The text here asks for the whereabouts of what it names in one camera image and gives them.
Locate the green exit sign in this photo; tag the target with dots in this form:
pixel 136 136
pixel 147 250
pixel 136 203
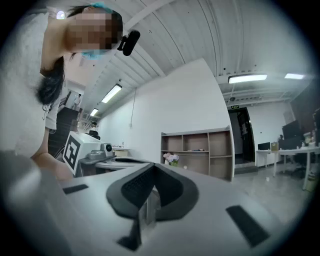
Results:
pixel 235 107

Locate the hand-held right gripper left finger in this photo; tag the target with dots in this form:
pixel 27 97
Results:
pixel 130 190

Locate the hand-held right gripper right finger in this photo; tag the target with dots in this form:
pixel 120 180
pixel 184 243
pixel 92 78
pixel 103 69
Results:
pixel 175 190

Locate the black office chair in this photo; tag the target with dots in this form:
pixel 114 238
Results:
pixel 300 165

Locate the black head-worn camera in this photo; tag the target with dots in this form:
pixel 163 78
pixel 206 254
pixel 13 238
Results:
pixel 129 43

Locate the white office desk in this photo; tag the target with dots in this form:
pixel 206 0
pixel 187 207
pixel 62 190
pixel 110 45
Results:
pixel 295 151

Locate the person's head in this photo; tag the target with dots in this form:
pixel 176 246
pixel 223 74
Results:
pixel 87 32

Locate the small black monitor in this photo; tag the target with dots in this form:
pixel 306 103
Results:
pixel 264 146

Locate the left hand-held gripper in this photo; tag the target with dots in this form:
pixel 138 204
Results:
pixel 85 147

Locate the person's white shirt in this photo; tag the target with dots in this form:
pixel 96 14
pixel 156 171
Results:
pixel 20 87

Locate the cardboard box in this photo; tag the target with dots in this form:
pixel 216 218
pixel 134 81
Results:
pixel 275 147

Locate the pale flower bouquet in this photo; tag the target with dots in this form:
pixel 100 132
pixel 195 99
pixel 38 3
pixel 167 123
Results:
pixel 172 158

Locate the black door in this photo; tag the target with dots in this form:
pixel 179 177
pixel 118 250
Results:
pixel 243 136

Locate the black staircase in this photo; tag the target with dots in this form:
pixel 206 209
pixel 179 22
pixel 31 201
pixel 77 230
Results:
pixel 65 130

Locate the wooden work table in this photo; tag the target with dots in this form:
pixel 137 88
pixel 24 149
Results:
pixel 117 165

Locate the wooden bookshelf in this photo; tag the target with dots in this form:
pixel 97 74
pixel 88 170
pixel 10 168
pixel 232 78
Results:
pixel 197 150

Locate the blue face mask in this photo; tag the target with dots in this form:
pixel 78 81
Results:
pixel 93 54

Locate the long ceiling light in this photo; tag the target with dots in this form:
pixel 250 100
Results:
pixel 111 93
pixel 294 76
pixel 247 78
pixel 94 112

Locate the ceiling dome camera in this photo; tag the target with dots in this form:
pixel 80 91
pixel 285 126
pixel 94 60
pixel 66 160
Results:
pixel 232 99

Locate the large black monitor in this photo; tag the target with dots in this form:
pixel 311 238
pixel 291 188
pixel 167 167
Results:
pixel 292 130

